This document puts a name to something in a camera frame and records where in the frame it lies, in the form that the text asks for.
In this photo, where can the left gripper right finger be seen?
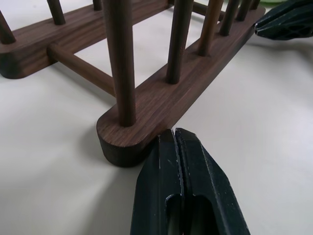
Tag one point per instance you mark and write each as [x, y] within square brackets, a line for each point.
[207, 186]

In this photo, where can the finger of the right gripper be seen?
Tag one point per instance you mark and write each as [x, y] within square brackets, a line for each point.
[286, 22]

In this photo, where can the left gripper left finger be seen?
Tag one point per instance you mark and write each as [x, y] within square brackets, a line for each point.
[159, 183]

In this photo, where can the green plate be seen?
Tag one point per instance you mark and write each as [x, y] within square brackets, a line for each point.
[269, 0]

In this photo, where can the dark wooden dish rack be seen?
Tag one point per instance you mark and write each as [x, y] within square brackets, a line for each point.
[159, 98]

